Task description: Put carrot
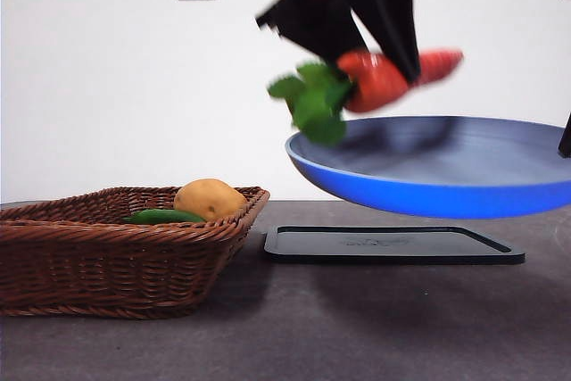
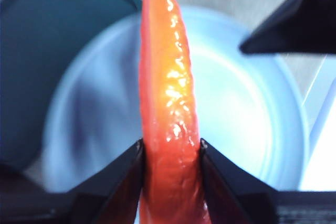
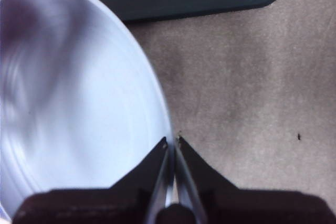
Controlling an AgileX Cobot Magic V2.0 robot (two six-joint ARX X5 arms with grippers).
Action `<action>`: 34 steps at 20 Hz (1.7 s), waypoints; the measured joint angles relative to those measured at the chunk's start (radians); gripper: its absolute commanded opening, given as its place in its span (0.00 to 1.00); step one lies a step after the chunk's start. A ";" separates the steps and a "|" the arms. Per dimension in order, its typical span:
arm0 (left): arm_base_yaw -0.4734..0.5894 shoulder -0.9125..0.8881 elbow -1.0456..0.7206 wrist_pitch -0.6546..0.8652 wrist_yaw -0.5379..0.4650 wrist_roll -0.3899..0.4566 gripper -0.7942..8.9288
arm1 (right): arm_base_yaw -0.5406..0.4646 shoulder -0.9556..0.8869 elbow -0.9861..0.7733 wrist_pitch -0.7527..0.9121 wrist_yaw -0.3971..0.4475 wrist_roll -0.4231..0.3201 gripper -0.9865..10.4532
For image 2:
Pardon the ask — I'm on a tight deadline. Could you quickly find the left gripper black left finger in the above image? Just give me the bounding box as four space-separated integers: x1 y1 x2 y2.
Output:
69 138 144 224

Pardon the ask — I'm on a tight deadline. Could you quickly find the black flat tray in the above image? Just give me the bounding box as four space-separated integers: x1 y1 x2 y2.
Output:
0 0 144 169

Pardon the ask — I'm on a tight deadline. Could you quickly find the light blue round plate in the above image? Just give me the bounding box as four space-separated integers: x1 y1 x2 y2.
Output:
43 5 310 193

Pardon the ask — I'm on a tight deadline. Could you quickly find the orange carrot with green leaves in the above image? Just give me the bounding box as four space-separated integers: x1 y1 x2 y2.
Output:
138 0 212 224

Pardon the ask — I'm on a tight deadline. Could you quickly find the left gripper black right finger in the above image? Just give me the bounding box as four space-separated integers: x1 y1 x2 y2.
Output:
199 137 279 224

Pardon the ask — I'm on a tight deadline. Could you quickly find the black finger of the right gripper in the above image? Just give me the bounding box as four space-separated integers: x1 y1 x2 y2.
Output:
239 0 336 55

